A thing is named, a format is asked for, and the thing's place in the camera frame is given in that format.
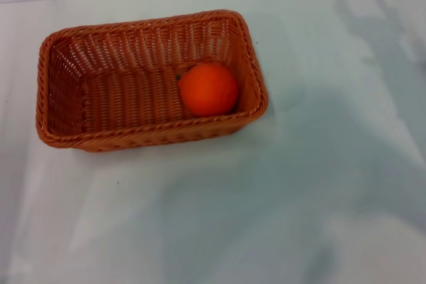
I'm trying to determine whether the orange toy pear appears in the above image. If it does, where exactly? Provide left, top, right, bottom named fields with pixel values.
left=176, top=63, right=240, bottom=118

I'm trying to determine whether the orange woven plastic basket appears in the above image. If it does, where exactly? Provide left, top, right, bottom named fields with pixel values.
left=35, top=9, right=270, bottom=152

